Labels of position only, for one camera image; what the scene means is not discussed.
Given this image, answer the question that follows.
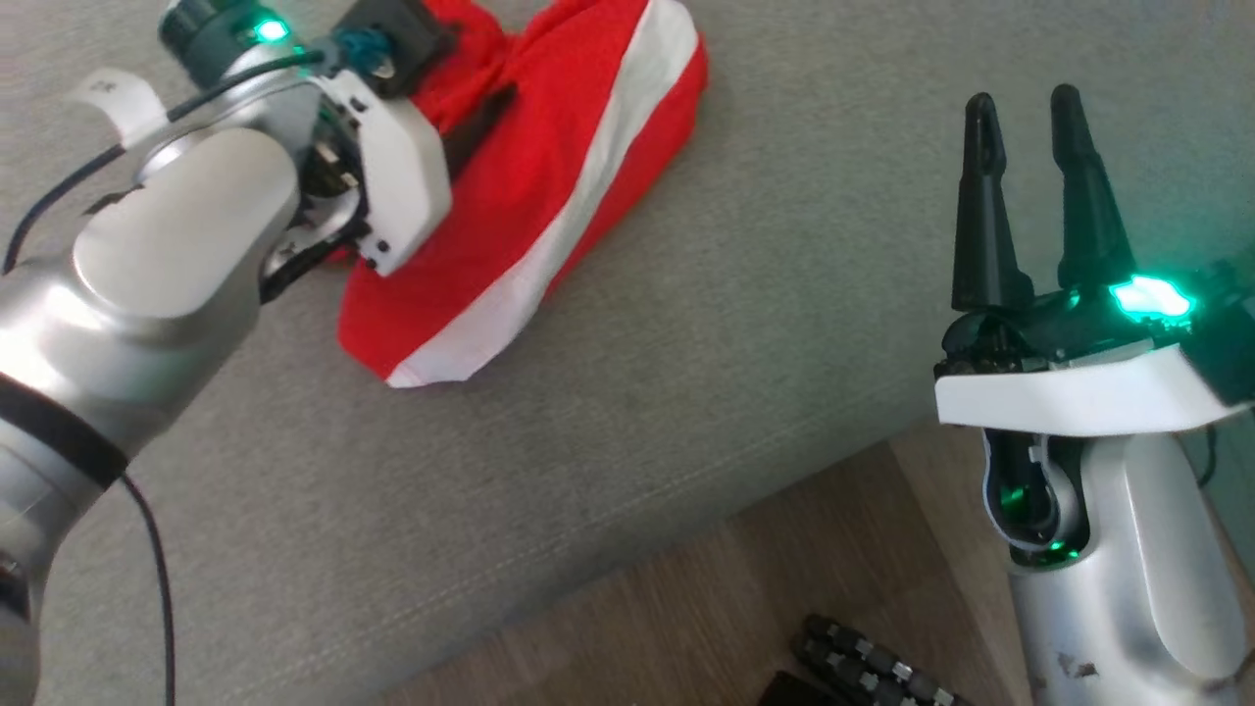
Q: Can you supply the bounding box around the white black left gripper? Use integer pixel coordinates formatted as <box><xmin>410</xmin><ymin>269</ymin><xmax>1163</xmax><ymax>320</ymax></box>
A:
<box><xmin>162</xmin><ymin>0</ymin><xmax>518</xmax><ymax>277</ymax></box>

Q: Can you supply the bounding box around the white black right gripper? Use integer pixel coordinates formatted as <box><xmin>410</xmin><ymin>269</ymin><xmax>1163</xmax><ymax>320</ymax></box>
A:
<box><xmin>934</xmin><ymin>83</ymin><xmax>1251</xmax><ymax>435</ymax></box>

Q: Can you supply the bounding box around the red white basketball jersey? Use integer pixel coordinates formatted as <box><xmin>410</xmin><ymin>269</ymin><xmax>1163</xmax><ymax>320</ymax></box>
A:
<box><xmin>336</xmin><ymin>0</ymin><xmax>709</xmax><ymax>390</ymax></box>

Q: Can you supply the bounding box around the large grey sofa seat cushion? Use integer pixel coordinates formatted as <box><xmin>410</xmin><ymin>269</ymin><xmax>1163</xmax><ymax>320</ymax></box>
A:
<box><xmin>0</xmin><ymin>0</ymin><xmax>1255</xmax><ymax>706</ymax></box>

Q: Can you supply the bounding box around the white left cable label tag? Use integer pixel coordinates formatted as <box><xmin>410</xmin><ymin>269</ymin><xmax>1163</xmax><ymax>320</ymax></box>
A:
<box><xmin>67</xmin><ymin>67</ymin><xmax>170</xmax><ymax>148</ymax></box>

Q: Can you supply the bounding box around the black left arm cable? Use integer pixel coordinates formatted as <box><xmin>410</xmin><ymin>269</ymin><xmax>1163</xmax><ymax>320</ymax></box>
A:
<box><xmin>0</xmin><ymin>49</ymin><xmax>329</xmax><ymax>706</ymax></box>

